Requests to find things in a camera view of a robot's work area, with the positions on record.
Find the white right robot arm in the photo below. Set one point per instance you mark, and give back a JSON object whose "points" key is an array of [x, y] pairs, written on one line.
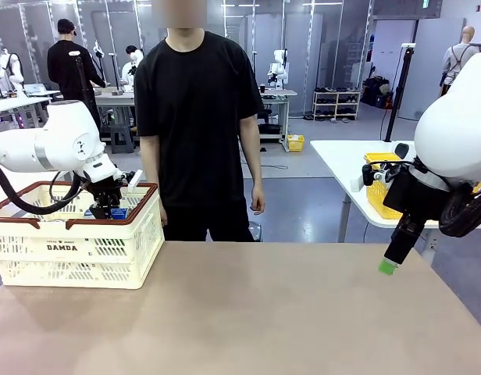
{"points": [[455, 129]]}

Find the person in black t-shirt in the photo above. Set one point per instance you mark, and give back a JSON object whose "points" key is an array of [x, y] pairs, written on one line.
{"points": [[197, 97]]}

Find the grey step stool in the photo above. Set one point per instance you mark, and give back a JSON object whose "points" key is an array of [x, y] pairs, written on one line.
{"points": [[121, 138]]}

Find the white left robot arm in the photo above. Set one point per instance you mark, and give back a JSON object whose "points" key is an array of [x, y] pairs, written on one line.
{"points": [[61, 144]]}

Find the person's left forearm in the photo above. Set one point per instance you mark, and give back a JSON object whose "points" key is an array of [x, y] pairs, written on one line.
{"points": [[251, 156]]}

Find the yellow plastic shopping basket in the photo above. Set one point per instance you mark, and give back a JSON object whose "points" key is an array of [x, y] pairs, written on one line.
{"points": [[377, 195]]}

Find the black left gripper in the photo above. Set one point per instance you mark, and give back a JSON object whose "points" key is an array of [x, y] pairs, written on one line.
{"points": [[107, 193]]}

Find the white side table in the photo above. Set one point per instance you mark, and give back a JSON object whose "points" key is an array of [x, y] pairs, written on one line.
{"points": [[334, 160]]}

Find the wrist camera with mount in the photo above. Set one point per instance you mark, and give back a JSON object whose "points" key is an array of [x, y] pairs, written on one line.
{"points": [[134, 180], [357, 185]]}

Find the background white work table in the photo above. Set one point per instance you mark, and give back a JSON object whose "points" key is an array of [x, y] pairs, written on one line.
{"points": [[115, 95], [279, 93]]}

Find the black bags pile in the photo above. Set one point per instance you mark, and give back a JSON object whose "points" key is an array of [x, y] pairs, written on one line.
{"points": [[375, 91]]}

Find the background person with black cap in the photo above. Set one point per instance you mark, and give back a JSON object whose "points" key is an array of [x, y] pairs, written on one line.
{"points": [[70, 70]]}

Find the blue drink can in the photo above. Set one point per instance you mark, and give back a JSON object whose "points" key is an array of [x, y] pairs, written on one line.
{"points": [[119, 213]]}

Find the white shoe rack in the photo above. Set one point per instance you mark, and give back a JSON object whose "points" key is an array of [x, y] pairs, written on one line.
{"points": [[336, 105]]}

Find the person's left hand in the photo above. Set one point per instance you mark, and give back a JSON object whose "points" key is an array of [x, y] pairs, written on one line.
{"points": [[258, 201]]}

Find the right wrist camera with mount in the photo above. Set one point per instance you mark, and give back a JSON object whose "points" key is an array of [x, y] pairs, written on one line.
{"points": [[357, 185]]}

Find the black tripod pole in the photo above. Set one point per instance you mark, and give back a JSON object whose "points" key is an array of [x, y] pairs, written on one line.
{"points": [[396, 97]]}

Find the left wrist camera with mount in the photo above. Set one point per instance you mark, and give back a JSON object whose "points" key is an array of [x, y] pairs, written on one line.
{"points": [[134, 180]]}

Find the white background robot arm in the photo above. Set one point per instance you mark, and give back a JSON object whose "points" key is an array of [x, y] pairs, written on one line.
{"points": [[129, 70], [12, 66], [279, 66]]}

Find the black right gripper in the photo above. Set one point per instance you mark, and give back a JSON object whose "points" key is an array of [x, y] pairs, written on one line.
{"points": [[406, 199]]}

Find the small yellow floor basket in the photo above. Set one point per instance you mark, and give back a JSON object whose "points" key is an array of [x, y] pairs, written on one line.
{"points": [[296, 142]]}

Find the mannequin with grey apron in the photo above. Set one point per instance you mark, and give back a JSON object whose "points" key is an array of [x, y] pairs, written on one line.
{"points": [[455, 62]]}

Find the person's right hand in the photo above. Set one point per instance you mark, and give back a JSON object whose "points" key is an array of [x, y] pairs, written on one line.
{"points": [[164, 216]]}

